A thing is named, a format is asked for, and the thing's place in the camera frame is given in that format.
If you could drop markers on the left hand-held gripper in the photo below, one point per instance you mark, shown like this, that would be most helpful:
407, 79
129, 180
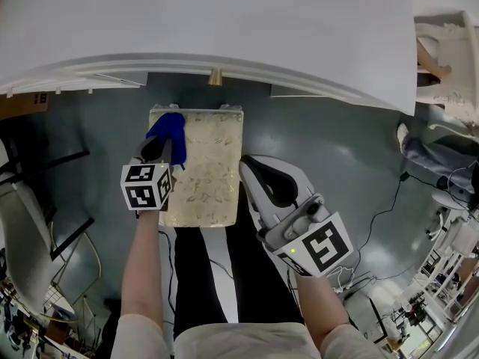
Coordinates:
140, 196

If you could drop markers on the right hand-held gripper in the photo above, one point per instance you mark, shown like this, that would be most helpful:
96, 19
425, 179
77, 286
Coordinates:
325, 245

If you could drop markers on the blue cloth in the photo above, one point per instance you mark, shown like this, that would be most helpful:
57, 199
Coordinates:
168, 125

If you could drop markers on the cream upholstered stool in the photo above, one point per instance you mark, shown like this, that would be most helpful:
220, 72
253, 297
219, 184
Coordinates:
209, 163

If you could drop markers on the person's left forearm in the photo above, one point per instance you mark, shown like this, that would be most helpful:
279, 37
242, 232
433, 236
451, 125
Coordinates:
144, 267

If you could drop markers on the person's right forearm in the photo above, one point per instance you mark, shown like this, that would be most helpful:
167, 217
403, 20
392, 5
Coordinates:
322, 312

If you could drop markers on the white desk with drawers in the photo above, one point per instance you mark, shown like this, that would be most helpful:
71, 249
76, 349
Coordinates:
224, 21

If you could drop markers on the gold drawer knob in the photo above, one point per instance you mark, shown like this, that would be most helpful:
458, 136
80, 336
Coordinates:
216, 77

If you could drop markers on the person's black trousers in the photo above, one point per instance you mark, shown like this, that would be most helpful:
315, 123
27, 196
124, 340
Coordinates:
194, 275

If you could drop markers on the brown cardboard box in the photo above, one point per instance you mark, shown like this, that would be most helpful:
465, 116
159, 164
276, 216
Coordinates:
18, 105

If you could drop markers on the grey fabric chair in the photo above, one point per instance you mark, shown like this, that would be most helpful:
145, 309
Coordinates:
22, 238

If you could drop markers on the person's beige shirt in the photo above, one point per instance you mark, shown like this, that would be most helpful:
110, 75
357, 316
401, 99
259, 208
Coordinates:
243, 342

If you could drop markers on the ornate cream vanity table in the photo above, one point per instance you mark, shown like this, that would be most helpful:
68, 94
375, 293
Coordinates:
449, 95

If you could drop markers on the gold frame white chair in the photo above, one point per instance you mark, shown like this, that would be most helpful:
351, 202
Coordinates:
61, 305

